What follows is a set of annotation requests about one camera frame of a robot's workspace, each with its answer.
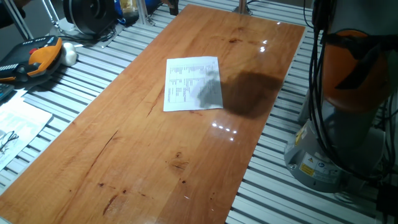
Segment black filament spool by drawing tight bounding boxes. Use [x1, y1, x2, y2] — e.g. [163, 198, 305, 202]
[63, 0, 118, 35]

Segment chrome metal stand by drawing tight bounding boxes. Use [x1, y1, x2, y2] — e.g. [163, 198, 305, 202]
[42, 0, 62, 30]

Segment grey slanted metal post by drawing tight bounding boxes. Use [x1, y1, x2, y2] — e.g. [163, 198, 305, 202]
[1, 0, 34, 41]

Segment printed white document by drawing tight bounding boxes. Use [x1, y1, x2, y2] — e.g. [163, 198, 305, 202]
[0, 90, 53, 171]

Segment yellow plastic item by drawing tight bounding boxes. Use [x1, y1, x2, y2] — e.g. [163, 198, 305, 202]
[119, 0, 137, 11]

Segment orange black teach pendant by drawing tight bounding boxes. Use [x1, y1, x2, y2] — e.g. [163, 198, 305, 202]
[0, 35, 63, 83]

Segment glossy wooden board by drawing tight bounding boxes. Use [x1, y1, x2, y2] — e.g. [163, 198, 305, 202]
[0, 3, 307, 224]

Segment metal post with round base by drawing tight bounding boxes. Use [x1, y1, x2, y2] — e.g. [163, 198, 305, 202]
[232, 0, 253, 16]

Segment white rounded plastic object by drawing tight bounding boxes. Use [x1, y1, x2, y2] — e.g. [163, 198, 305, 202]
[60, 42, 78, 67]

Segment aluminium post beside blue cloth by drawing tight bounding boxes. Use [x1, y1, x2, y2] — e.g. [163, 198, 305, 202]
[136, 0, 155, 26]

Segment black rounded object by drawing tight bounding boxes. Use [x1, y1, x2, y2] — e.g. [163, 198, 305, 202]
[123, 11, 140, 26]

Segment black frame eyeglasses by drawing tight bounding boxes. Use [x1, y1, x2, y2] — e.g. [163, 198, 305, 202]
[0, 130, 19, 153]

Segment black computer keyboard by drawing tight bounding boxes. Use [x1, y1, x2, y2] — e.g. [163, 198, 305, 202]
[0, 83, 16, 102]

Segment white paper sheet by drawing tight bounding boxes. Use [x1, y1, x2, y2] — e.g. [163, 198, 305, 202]
[163, 55, 224, 113]

